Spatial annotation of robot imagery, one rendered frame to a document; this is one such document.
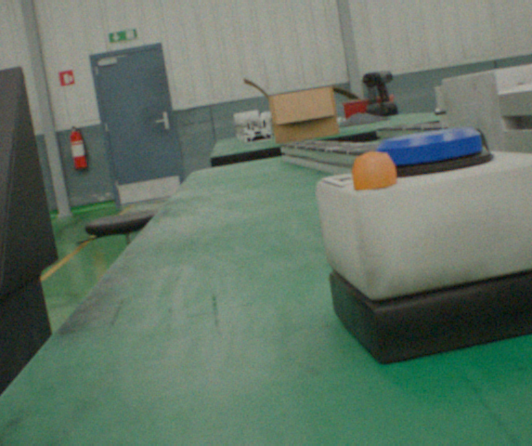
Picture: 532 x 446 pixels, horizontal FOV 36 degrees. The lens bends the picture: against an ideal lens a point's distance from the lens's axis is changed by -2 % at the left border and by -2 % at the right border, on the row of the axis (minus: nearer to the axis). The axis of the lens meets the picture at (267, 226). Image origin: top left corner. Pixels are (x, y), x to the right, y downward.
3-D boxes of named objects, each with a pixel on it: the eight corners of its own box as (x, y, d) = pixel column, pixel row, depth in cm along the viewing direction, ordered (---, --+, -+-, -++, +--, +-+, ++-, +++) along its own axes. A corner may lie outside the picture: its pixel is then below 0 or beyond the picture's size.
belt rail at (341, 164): (282, 161, 160) (280, 146, 159) (303, 158, 160) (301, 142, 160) (448, 203, 65) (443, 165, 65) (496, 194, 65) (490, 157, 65)
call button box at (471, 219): (333, 316, 36) (311, 172, 35) (541, 275, 37) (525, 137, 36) (379, 367, 28) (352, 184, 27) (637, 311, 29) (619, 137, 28)
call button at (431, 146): (371, 189, 33) (364, 139, 33) (464, 172, 34) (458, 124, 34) (398, 196, 29) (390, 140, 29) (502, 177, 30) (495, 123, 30)
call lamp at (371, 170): (349, 188, 29) (344, 154, 29) (391, 181, 29) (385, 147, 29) (359, 191, 27) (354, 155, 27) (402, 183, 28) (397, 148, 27)
